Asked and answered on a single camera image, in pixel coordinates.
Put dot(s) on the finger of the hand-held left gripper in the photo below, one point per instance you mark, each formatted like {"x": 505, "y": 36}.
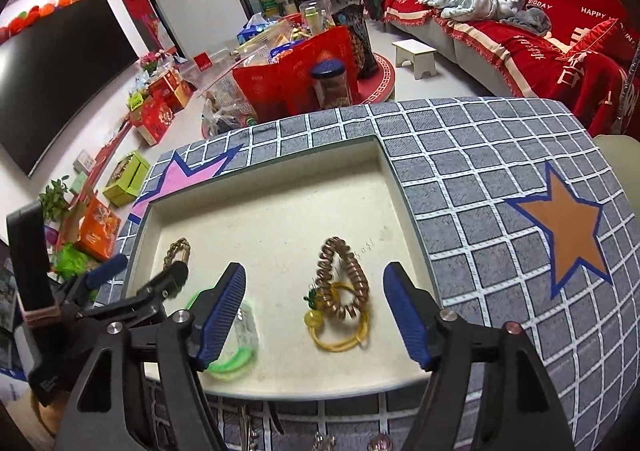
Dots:
{"x": 165, "y": 281}
{"x": 107, "y": 268}

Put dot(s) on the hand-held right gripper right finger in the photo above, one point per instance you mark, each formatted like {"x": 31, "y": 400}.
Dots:
{"x": 405, "y": 316}

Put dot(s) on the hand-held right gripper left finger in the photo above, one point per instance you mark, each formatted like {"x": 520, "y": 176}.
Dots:
{"x": 222, "y": 311}

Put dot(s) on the beige tray with dark rim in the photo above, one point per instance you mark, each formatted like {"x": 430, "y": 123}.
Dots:
{"x": 270, "y": 211}

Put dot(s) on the green plastic bag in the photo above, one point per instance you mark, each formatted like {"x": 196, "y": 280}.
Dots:
{"x": 70, "y": 263}

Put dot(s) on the orange cardboard box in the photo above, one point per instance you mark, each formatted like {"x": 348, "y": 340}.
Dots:
{"x": 97, "y": 231}

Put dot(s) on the green potted plant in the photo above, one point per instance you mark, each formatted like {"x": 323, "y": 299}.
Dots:
{"x": 52, "y": 198}

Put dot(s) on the green cardboard box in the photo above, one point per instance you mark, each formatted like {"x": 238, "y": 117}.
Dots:
{"x": 125, "y": 178}

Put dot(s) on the large red gift box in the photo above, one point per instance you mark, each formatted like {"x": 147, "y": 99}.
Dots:
{"x": 155, "y": 121}

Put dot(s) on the grey checked tablecloth with stars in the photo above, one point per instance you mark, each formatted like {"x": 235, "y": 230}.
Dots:
{"x": 500, "y": 156}

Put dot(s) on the black television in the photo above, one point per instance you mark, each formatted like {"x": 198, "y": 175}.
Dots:
{"x": 55, "y": 76}

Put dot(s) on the small red gift box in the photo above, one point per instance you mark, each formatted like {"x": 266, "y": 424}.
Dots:
{"x": 170, "y": 86}

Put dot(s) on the pink flower bouquet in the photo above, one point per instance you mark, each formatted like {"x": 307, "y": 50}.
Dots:
{"x": 152, "y": 62}

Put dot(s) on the small red sign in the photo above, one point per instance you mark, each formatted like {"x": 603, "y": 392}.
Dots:
{"x": 203, "y": 62}

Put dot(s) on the red gift bag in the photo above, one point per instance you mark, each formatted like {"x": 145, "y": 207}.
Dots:
{"x": 285, "y": 86}

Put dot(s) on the jar with blue lid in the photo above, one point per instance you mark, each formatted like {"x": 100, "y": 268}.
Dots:
{"x": 330, "y": 86}

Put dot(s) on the row of colourful balloons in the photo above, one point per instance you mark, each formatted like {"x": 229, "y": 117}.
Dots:
{"x": 50, "y": 8}

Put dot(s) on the red door decoration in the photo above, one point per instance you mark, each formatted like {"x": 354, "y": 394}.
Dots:
{"x": 140, "y": 11}

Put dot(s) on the white step stool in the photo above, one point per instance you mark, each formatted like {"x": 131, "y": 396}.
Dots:
{"x": 415, "y": 53}

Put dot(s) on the blue tissue box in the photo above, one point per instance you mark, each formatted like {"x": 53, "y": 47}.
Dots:
{"x": 252, "y": 31}

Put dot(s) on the dark patterned bag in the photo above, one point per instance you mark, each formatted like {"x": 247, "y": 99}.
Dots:
{"x": 362, "y": 41}

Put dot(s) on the sofa with red cover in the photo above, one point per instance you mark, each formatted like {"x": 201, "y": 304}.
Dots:
{"x": 550, "y": 61}

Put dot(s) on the clear plastic jar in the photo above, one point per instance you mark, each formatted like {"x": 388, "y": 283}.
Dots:
{"x": 314, "y": 16}

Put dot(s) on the grey cloth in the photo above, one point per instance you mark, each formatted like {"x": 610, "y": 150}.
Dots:
{"x": 530, "y": 21}

